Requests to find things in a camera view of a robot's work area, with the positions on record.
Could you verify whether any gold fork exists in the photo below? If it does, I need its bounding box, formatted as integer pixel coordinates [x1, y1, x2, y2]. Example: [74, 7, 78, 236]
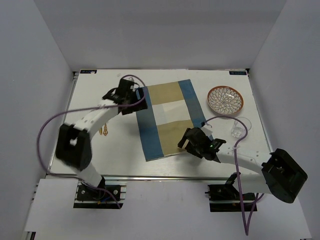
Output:
[102, 123, 108, 136]

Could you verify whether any blue corner sticker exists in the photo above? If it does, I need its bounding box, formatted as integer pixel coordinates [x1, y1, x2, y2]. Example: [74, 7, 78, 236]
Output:
[79, 69, 97, 74]
[229, 71, 247, 76]

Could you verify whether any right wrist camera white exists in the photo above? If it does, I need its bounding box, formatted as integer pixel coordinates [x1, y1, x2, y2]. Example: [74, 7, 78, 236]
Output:
[200, 121, 214, 140]

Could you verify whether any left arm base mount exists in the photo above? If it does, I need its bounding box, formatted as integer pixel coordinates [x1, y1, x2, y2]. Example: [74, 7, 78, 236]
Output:
[73, 181, 127, 210]

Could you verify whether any blue beige cloth placemat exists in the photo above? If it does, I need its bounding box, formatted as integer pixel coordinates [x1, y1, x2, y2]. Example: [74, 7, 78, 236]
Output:
[136, 79, 206, 162]

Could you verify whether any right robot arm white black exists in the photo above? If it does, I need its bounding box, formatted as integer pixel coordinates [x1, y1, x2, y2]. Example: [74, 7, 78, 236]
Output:
[177, 127, 308, 204]

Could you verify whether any clear drinking glass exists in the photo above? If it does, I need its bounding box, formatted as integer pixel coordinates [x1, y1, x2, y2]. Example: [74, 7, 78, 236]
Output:
[231, 117, 252, 139]

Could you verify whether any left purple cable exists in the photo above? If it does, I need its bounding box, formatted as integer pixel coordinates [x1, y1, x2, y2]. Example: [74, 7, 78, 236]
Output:
[36, 74, 149, 210]

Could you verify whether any purple cable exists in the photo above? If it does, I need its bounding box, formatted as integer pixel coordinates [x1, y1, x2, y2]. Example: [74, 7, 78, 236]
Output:
[36, 74, 149, 210]
[199, 115, 265, 236]

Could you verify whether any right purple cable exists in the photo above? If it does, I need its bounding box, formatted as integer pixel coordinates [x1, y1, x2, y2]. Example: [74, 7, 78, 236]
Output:
[199, 115, 265, 236]

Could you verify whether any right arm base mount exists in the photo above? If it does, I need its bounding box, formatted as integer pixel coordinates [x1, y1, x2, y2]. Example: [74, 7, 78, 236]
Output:
[204, 172, 242, 213]

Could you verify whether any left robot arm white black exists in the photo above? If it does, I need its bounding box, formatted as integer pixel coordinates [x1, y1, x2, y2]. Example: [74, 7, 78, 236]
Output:
[55, 74, 148, 200]

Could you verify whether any right blue corner sticker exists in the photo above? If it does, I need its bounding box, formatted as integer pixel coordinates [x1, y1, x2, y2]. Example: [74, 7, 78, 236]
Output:
[229, 71, 247, 76]

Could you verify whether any patterned ceramic plate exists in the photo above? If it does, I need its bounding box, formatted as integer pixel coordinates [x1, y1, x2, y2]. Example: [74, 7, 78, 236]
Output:
[207, 85, 244, 116]

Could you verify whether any left blue corner sticker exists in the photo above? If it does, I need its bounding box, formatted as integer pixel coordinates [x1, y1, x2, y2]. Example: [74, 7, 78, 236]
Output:
[79, 69, 97, 74]

